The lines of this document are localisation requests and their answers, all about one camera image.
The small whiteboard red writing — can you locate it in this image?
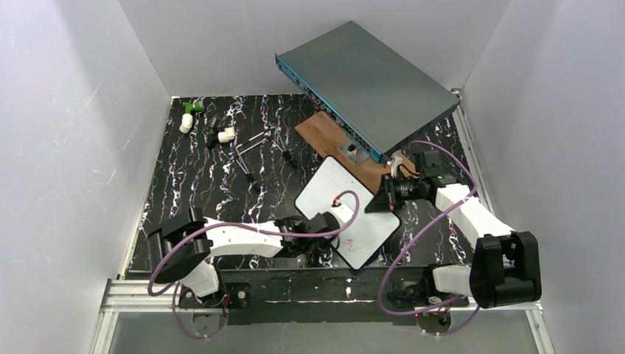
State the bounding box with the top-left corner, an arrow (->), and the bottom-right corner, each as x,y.
295,156 -> 401,270

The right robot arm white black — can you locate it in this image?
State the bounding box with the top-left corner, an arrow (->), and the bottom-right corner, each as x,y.
365,150 -> 542,308

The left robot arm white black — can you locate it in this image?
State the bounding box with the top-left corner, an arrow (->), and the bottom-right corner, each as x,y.
147,206 -> 352,308

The white pipe elbow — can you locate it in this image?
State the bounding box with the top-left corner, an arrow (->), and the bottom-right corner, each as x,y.
179,114 -> 194,134

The wooden board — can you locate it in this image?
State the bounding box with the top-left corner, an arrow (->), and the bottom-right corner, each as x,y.
296,111 -> 419,192

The white and black fitting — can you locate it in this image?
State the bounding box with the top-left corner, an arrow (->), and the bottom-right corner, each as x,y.
206,117 -> 237,150

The green pipe fitting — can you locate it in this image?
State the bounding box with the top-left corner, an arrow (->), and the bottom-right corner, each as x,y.
183,100 -> 204,114

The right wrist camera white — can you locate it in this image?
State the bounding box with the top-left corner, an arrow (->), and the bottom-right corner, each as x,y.
388,151 -> 403,178

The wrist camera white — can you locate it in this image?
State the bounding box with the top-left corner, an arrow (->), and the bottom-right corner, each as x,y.
388,151 -> 403,178
329,196 -> 357,235

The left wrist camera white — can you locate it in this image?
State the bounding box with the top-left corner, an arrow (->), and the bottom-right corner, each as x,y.
329,196 -> 357,235

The metal bracket with knob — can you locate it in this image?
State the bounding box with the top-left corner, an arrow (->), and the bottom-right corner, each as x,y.
338,139 -> 370,167

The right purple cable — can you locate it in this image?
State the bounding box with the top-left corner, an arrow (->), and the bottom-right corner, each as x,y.
377,140 -> 482,338

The purple cable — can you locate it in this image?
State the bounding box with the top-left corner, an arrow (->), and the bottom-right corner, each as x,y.
147,190 -> 361,341
377,140 -> 482,338

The teal network switch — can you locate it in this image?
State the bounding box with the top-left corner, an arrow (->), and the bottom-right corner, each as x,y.
275,21 -> 460,163

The black wire easel stand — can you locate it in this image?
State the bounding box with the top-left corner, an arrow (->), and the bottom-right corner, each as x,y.
234,125 -> 298,193

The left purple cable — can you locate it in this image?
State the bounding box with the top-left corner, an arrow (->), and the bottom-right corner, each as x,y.
147,190 -> 361,341

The aluminium frame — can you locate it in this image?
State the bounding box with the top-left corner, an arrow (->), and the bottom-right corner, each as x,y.
90,88 -> 558,354

